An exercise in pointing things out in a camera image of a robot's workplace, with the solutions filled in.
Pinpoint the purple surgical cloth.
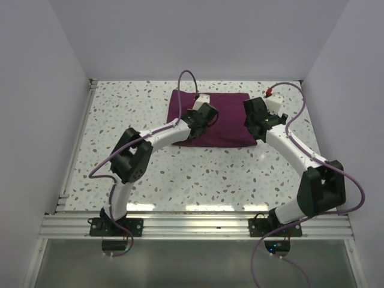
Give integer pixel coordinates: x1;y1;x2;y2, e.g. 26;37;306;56
167;90;257;148

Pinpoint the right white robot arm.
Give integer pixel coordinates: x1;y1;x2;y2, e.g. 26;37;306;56
244;96;346;236

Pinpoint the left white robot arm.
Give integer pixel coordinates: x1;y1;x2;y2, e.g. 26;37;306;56
100;103;219;236

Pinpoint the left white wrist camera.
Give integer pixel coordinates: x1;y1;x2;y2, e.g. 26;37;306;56
191;94;210;110

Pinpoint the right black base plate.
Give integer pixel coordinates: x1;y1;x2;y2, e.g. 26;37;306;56
248;213;303;238

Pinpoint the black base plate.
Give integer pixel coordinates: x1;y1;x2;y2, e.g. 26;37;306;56
88;217;144;237
248;213;303;238

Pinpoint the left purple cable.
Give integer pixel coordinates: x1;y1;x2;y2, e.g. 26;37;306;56
89;70;200;258

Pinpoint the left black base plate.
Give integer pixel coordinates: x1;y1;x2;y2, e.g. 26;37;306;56
88;217;144;237

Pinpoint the aluminium left side rail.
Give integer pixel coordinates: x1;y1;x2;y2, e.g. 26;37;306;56
54;79;98;214

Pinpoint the aluminium rail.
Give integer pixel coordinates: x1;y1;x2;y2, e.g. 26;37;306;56
38;212;354;240
54;79;98;214

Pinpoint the aluminium front rail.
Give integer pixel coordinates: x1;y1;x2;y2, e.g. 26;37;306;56
38;212;354;240

